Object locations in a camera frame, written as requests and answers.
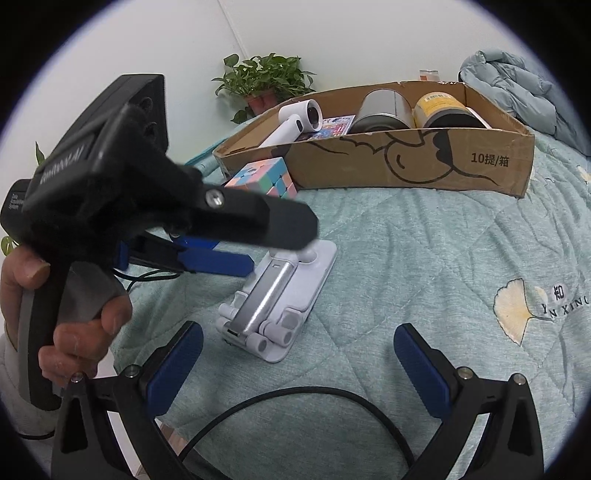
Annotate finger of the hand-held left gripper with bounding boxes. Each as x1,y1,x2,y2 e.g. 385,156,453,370
187,185,320,254
131,233,254,278

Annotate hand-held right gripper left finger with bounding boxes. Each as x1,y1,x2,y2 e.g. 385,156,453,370
51,320,205,480

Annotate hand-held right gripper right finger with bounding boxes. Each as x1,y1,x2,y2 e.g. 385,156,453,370
393,323,546,480

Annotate white folding phone stand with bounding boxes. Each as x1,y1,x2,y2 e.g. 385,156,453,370
216,239,338,364

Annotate silver metal can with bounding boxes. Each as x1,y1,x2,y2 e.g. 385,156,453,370
347,89,413,134

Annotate cardboard box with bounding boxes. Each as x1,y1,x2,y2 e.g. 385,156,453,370
212,80,536,199

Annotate yellow label bottle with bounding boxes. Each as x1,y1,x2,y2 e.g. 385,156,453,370
412,91,492,130

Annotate person's left hand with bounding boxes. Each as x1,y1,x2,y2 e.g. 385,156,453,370
0,244,133,384

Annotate pastel puzzle cube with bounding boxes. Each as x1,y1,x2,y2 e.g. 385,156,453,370
225,157,298,201

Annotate light green quilted blanket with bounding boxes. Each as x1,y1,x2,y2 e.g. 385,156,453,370
111,106,591,480

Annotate colourful puzzle box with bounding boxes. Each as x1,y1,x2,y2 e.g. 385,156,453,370
295,115,356,141

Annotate green potted plant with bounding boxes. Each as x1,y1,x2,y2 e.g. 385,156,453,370
212,53,317,124

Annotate light blue puffer jacket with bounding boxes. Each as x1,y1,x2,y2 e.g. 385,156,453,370
458,47,591,155

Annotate black cable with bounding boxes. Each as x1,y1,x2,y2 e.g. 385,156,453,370
175,387,416,480
111,270,185,294

